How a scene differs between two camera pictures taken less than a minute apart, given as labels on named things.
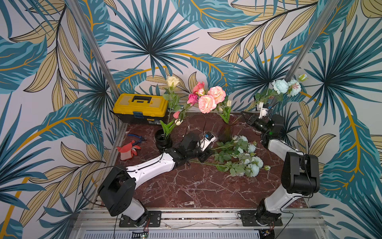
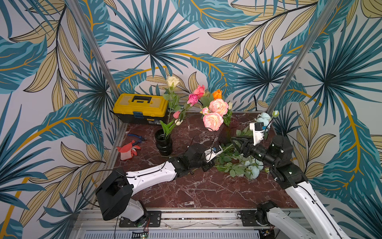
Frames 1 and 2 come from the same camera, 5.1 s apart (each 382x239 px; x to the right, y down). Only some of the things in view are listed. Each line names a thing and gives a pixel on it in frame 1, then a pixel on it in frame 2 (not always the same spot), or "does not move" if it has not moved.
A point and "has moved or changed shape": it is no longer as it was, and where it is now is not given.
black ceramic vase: [162, 143] does not move
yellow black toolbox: [141, 108] does not move
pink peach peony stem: [208, 103] → [213, 116]
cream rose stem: [173, 99] does not move
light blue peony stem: [281, 87] has moved or changed shape
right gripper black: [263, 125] → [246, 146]
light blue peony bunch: [238, 162] does not move
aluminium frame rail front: [299, 223] does not move
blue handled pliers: [140, 137] does not move
